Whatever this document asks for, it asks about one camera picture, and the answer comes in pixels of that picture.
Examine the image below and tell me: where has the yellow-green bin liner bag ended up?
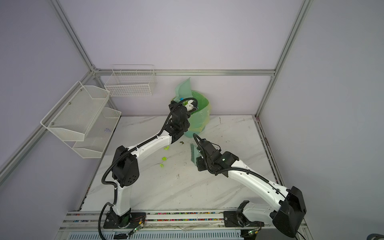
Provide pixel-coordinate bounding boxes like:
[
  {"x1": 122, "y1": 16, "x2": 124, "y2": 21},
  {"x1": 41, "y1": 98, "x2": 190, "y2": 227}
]
[{"x1": 170, "y1": 90, "x2": 211, "y2": 133}]

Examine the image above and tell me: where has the white mesh wall shelf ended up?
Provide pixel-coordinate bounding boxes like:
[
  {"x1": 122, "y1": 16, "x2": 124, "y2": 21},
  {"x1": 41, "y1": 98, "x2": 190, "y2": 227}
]
[{"x1": 41, "y1": 82, "x2": 121, "y2": 159}]

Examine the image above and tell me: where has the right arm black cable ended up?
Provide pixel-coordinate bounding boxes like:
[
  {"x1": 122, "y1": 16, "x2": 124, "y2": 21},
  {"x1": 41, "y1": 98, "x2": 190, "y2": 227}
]
[{"x1": 192, "y1": 133, "x2": 307, "y2": 240}]

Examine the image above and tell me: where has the green hand brush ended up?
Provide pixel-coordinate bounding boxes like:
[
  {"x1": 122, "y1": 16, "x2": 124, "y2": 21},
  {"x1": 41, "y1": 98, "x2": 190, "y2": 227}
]
[{"x1": 190, "y1": 144, "x2": 201, "y2": 166}]

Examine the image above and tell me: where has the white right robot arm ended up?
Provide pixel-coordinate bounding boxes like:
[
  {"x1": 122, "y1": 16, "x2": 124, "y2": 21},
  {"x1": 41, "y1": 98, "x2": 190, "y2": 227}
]
[{"x1": 194, "y1": 135, "x2": 307, "y2": 238}]

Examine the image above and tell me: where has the aluminium frame post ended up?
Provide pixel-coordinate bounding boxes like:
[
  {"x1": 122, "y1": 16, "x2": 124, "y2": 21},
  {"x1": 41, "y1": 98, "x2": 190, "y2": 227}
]
[{"x1": 49, "y1": 0, "x2": 96, "y2": 72}]

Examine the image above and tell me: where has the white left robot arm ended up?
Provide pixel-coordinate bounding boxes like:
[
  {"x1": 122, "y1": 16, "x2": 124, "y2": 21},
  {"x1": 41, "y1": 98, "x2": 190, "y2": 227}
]
[{"x1": 101, "y1": 98, "x2": 198, "y2": 228}]

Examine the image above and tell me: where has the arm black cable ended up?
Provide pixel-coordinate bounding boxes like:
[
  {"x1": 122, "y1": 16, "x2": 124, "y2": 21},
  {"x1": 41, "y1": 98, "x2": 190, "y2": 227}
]
[
  {"x1": 192, "y1": 133, "x2": 307, "y2": 240},
  {"x1": 97, "y1": 97, "x2": 199, "y2": 240}
]

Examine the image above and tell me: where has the white wire wall basket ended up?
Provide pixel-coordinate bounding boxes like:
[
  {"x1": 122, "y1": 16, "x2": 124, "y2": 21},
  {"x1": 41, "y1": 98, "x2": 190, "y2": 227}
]
[{"x1": 105, "y1": 65, "x2": 157, "y2": 97}]

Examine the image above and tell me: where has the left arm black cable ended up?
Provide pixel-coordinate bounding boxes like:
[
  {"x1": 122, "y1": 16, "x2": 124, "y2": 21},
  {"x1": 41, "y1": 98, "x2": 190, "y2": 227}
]
[{"x1": 97, "y1": 97, "x2": 199, "y2": 240}]

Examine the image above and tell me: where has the green plastic dustpan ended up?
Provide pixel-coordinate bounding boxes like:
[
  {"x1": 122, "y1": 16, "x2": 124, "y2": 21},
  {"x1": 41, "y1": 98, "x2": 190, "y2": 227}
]
[{"x1": 173, "y1": 78, "x2": 193, "y2": 103}]

